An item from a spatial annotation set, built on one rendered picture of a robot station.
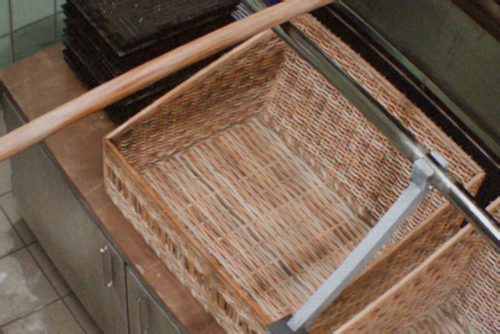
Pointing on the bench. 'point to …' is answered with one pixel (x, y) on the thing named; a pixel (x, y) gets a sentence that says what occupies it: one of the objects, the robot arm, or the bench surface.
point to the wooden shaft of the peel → (147, 74)
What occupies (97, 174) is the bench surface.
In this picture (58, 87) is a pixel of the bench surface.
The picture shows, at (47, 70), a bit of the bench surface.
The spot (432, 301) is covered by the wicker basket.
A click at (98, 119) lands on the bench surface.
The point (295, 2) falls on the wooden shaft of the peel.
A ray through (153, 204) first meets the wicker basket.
